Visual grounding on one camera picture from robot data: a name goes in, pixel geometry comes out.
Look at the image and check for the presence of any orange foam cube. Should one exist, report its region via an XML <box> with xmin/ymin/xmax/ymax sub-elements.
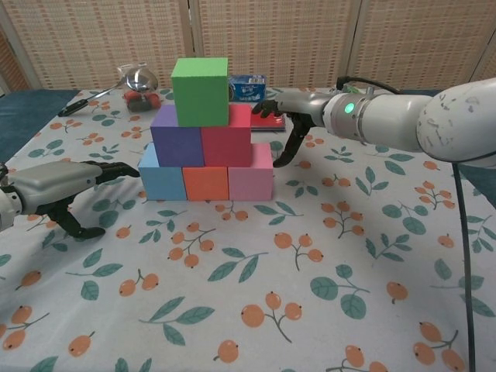
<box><xmin>182</xmin><ymin>165</ymin><xmax>230</xmax><ymax>202</ymax></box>

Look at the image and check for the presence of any floral print tablecloth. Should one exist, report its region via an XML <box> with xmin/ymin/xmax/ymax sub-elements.
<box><xmin>0</xmin><ymin>87</ymin><xmax>496</xmax><ymax>372</ymax></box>

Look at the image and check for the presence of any blue cookie package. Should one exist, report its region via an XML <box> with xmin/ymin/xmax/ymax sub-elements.
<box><xmin>227</xmin><ymin>73</ymin><xmax>268</xmax><ymax>103</ymax></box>

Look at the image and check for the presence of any bamboo folding screen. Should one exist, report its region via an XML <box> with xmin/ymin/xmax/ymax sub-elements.
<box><xmin>0</xmin><ymin>0</ymin><xmax>496</xmax><ymax>92</ymax></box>

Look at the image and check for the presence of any red foam cube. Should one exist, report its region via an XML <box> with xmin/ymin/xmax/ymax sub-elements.
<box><xmin>200</xmin><ymin>104</ymin><xmax>252</xmax><ymax>167</ymax></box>

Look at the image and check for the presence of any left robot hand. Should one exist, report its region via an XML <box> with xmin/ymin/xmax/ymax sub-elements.
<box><xmin>7</xmin><ymin>160</ymin><xmax>141</xmax><ymax>239</ymax></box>

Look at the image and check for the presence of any purple foam cube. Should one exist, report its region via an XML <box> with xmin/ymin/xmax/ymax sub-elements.
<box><xmin>150</xmin><ymin>105</ymin><xmax>205</xmax><ymax>168</ymax></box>

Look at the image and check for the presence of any red flat case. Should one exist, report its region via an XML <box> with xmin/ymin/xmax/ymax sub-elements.
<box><xmin>250</xmin><ymin>113</ymin><xmax>287</xmax><ymax>133</ymax></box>

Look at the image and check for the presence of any steel ladle black handle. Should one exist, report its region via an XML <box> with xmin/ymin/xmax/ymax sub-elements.
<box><xmin>57</xmin><ymin>67</ymin><xmax>160</xmax><ymax>117</ymax></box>

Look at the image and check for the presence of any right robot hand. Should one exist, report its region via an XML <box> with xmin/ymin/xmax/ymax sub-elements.
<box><xmin>250</xmin><ymin>91</ymin><xmax>334</xmax><ymax>168</ymax></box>

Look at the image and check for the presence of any light blue foam cube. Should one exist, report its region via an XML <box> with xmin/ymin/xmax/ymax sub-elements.
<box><xmin>137</xmin><ymin>142</ymin><xmax>189</xmax><ymax>202</ymax></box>

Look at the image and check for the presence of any green foam cube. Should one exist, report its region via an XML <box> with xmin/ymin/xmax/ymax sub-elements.
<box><xmin>170</xmin><ymin>57</ymin><xmax>229</xmax><ymax>128</ymax></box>

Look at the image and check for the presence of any pink foam cube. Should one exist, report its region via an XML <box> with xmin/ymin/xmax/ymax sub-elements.
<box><xmin>227</xmin><ymin>142</ymin><xmax>274</xmax><ymax>202</ymax></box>

